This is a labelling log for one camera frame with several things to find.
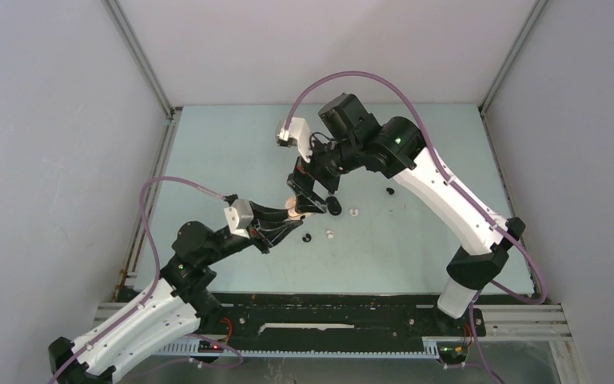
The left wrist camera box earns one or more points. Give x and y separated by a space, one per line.
239 216

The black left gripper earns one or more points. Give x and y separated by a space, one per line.
260 236

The aluminium frame post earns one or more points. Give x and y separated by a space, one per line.
123 291
517 47

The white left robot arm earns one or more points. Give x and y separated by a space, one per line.
177 302

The pink square earbud case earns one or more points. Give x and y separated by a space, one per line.
292 212

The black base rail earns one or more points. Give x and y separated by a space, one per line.
367 325

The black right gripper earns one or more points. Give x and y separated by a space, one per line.
304 184

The black oval earbud case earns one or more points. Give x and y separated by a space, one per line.
333 206

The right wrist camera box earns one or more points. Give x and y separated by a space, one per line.
296 134

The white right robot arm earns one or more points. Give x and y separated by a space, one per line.
398 150

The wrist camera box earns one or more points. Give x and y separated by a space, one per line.
239 216
296 134

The aluminium frame post right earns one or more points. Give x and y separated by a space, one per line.
517 47

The aluminium frame post left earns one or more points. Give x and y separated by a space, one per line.
123 291

